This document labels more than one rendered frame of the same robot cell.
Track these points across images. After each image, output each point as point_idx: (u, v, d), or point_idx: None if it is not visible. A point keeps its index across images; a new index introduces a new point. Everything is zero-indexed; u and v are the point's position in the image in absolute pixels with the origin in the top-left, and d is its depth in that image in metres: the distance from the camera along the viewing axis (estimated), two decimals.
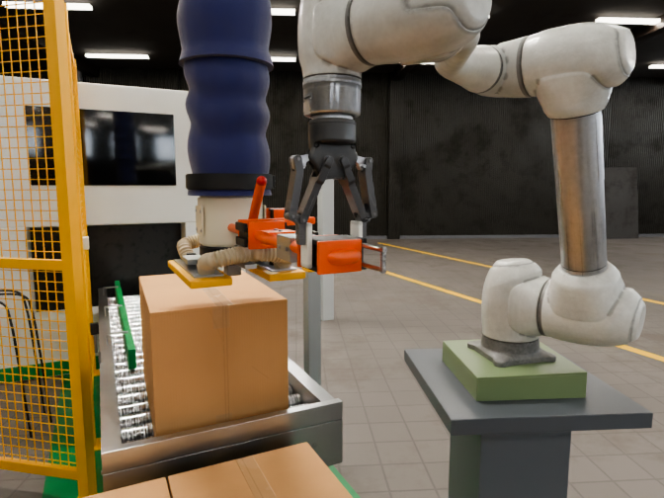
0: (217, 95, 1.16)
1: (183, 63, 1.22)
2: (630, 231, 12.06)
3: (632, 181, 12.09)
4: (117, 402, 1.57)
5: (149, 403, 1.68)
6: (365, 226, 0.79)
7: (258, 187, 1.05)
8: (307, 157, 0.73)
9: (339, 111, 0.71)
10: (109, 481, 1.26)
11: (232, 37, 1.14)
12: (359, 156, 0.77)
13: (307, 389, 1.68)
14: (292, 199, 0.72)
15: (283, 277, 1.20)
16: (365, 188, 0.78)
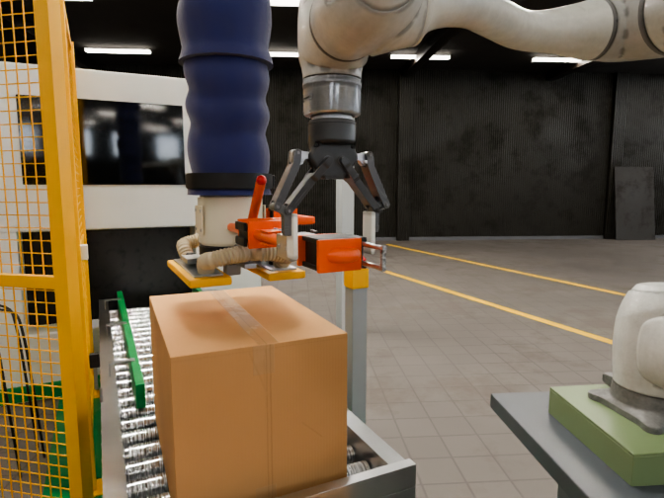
0: (217, 95, 1.16)
1: (182, 62, 1.22)
2: (647, 233, 11.71)
3: (649, 180, 11.74)
4: (124, 463, 1.22)
5: None
6: (377, 216, 0.80)
7: (257, 186, 1.05)
8: (307, 155, 0.73)
9: (339, 111, 0.71)
10: None
11: (232, 36, 1.14)
12: (358, 153, 0.77)
13: (365, 443, 1.32)
14: (282, 190, 0.71)
15: (283, 277, 1.20)
16: (372, 182, 0.79)
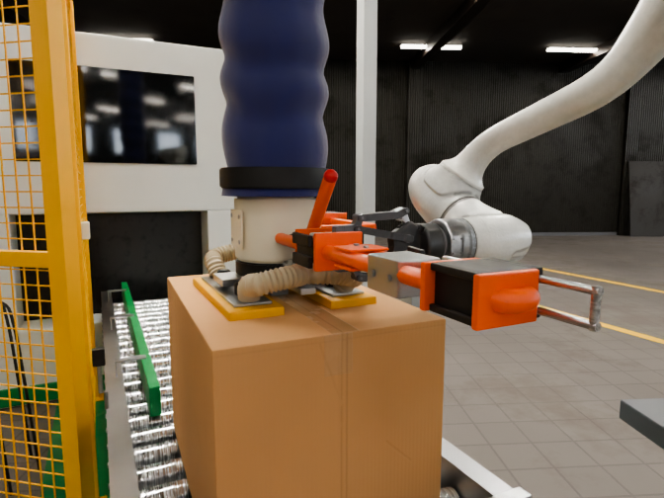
0: (267, 62, 0.87)
1: None
2: (662, 229, 11.41)
3: None
4: (138, 493, 0.91)
5: None
6: (345, 226, 0.79)
7: (325, 184, 0.76)
8: None
9: None
10: None
11: None
12: (405, 218, 0.83)
13: (450, 463, 1.02)
14: None
15: (348, 304, 0.91)
16: (379, 218, 0.81)
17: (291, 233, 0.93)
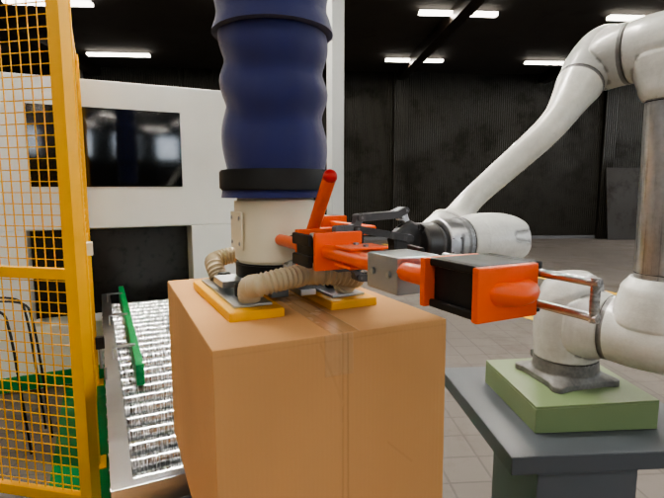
0: (266, 65, 0.87)
1: (216, 32, 0.94)
2: None
3: (639, 181, 11.95)
4: (125, 427, 1.43)
5: (161, 426, 1.54)
6: (345, 226, 0.79)
7: (325, 184, 0.76)
8: None
9: None
10: None
11: None
12: (405, 217, 0.83)
13: None
14: None
15: (349, 305, 0.91)
16: (379, 218, 0.81)
17: (290, 235, 0.93)
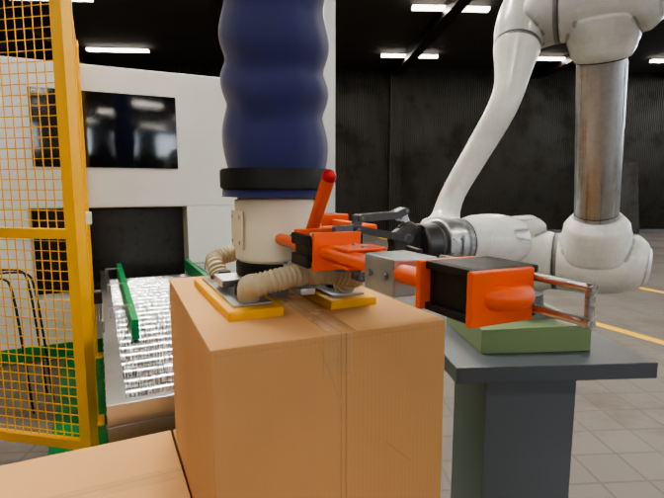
0: (267, 63, 0.87)
1: None
2: (631, 226, 12.06)
3: (633, 176, 12.09)
4: (121, 365, 1.57)
5: (153, 369, 1.68)
6: (345, 226, 0.79)
7: (324, 184, 0.76)
8: None
9: None
10: (114, 435, 1.26)
11: None
12: (405, 218, 0.83)
13: None
14: None
15: (348, 304, 0.91)
16: (379, 219, 0.81)
17: (290, 234, 0.93)
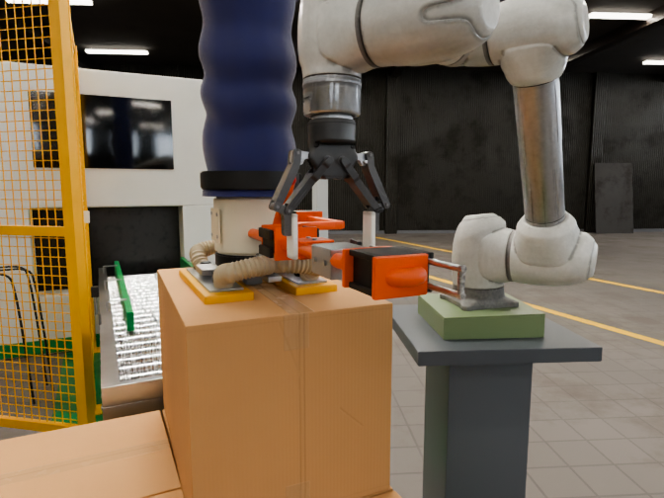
0: (239, 80, 1.00)
1: None
2: (625, 226, 12.18)
3: (627, 176, 12.21)
4: (116, 353, 1.69)
5: (146, 357, 1.80)
6: (377, 216, 0.80)
7: None
8: (307, 155, 0.73)
9: (339, 111, 0.71)
10: (108, 414, 1.38)
11: None
12: (358, 153, 0.77)
13: None
14: (282, 190, 0.71)
15: (311, 291, 1.04)
16: (372, 182, 0.79)
17: None
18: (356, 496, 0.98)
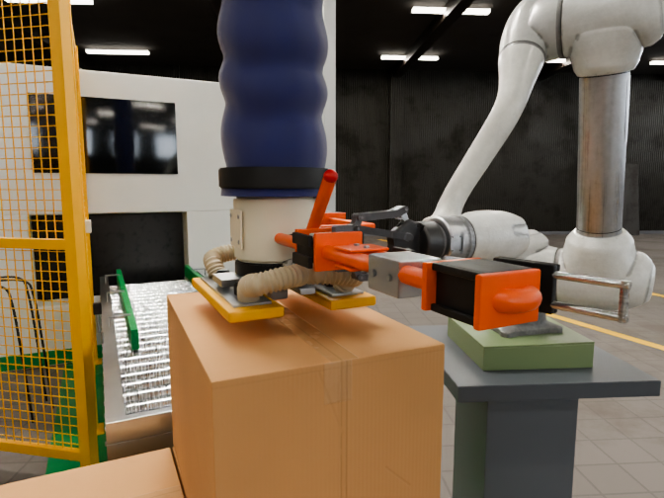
0: (265, 62, 0.87)
1: None
2: (631, 228, 12.06)
3: (633, 177, 12.08)
4: (121, 378, 1.56)
5: (153, 380, 1.67)
6: (345, 226, 0.79)
7: (325, 184, 0.76)
8: None
9: None
10: (113, 452, 1.25)
11: None
12: (404, 216, 0.84)
13: None
14: None
15: (348, 304, 0.91)
16: (379, 217, 0.81)
17: (290, 233, 0.93)
18: None
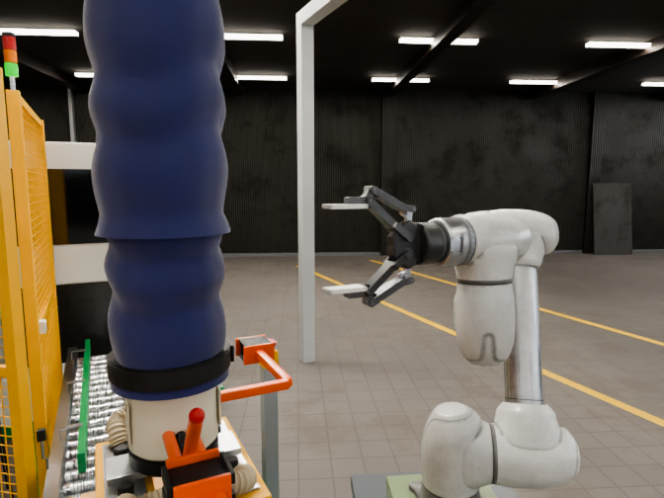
0: (145, 263, 0.81)
1: None
2: (624, 247, 12.02)
3: (626, 197, 12.05)
4: None
5: None
6: (357, 198, 0.79)
7: (191, 424, 0.71)
8: (405, 268, 0.85)
9: None
10: None
11: (165, 212, 0.80)
12: (408, 217, 0.84)
13: None
14: (377, 294, 0.84)
15: None
16: (386, 204, 0.82)
17: (180, 431, 0.87)
18: None
